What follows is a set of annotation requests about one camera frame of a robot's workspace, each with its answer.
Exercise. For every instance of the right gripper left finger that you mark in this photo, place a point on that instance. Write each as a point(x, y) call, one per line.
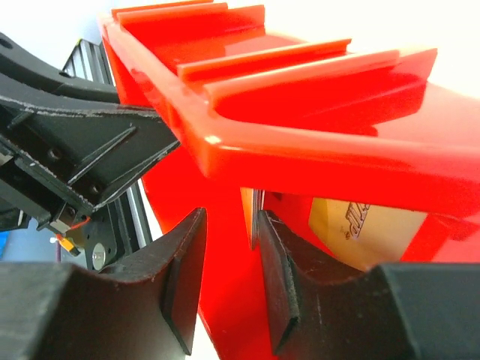
point(144, 306)

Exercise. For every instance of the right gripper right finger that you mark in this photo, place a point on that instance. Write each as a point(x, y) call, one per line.
point(321, 308)

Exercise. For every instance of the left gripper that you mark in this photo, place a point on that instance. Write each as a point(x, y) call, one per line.
point(62, 157)

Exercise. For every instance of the gold card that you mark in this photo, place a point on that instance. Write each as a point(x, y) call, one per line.
point(252, 202)
point(362, 235)

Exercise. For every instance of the red plastic bin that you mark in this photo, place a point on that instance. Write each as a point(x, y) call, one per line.
point(298, 120)

